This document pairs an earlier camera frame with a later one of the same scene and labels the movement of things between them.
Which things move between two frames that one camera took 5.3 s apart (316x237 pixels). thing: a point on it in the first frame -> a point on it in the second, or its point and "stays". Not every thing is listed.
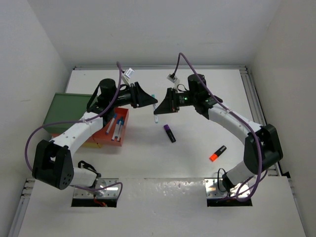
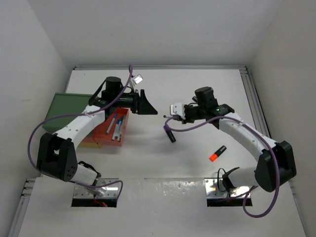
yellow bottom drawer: x=92 y=144 stays
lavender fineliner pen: x=111 y=124 stays
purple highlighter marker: x=170 y=133 stays
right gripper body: x=185 y=99 -> x=193 y=113
